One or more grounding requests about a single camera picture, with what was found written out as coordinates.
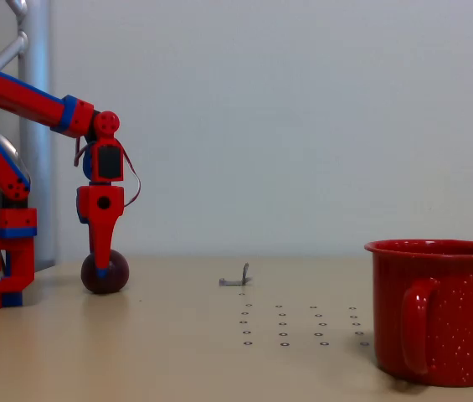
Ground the dark purple plum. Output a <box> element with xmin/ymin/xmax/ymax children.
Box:
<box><xmin>80</xmin><ymin>250</ymin><xmax>131</xmax><ymax>296</ymax></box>

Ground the red enamel mug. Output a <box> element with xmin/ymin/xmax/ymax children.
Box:
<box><xmin>363</xmin><ymin>238</ymin><xmax>473</xmax><ymax>389</ymax></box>

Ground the red wrist cable loop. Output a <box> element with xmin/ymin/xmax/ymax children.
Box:
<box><xmin>121</xmin><ymin>147</ymin><xmax>142</xmax><ymax>209</ymax></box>

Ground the small grey metal bracket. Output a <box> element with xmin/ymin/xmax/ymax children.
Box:
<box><xmin>219</xmin><ymin>262</ymin><xmax>254</xmax><ymax>288</ymax></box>

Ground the silver metal tube frame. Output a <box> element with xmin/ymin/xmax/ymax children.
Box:
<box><xmin>0</xmin><ymin>0</ymin><xmax>58</xmax><ymax>271</ymax></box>

